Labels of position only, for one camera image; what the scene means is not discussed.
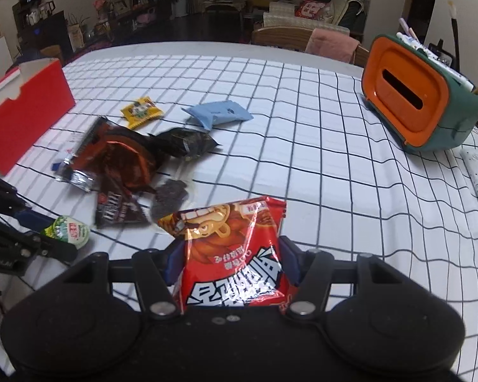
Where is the red printed cushion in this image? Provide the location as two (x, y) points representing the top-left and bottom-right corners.
(295, 0), (329, 18)

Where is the sofa with cream cover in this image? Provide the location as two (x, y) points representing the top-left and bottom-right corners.
(263, 0), (369, 38)

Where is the orange green tissue box organizer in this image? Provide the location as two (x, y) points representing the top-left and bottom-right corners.
(362, 34), (478, 152)

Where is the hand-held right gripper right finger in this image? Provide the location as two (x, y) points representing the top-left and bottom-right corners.
(279, 237), (395, 322)

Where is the red snack packet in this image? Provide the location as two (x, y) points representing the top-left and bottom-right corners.
(158, 196), (303, 315)

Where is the light blue snack packet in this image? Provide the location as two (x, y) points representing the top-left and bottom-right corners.
(182, 101), (254, 130)

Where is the black brush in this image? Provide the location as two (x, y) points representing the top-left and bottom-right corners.
(447, 1), (461, 68)

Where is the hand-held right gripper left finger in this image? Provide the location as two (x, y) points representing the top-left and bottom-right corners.
(88, 243), (184, 321)

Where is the yellow snack packet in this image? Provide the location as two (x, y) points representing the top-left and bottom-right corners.
(120, 95), (165, 130)

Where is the red cardboard box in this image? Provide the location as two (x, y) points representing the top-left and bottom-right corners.
(0, 58), (76, 176)

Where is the white marker pen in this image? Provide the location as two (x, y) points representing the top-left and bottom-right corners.
(395, 32), (429, 54)

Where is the green white egg-shaped snack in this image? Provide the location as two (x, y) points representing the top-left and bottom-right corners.
(42, 215), (91, 250)

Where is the black cabinet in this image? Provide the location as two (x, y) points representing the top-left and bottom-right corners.
(12, 0), (71, 64)

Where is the pink towel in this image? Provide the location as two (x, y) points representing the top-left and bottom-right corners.
(305, 28), (361, 64)

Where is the coffee table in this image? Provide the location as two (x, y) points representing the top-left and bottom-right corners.
(202, 0), (248, 18)

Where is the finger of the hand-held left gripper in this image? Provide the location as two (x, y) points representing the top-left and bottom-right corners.
(0, 169), (56, 232)
(0, 213), (79, 276)

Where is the wooden chair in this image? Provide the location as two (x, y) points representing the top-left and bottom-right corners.
(40, 44), (64, 66)
(252, 26), (370, 68)

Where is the brown foil snack packet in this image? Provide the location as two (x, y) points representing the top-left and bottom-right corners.
(69, 116), (162, 192)

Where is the silver black snack packet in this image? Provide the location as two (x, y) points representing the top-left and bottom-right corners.
(52, 161), (95, 194)

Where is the purple-capped pen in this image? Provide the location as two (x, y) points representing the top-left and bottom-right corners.
(398, 17), (425, 46)

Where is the dark brown chocolate candy packet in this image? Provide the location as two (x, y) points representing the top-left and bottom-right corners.
(95, 185), (150, 229)

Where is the clear packet of dark snack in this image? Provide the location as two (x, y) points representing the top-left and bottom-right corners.
(149, 179), (190, 223)

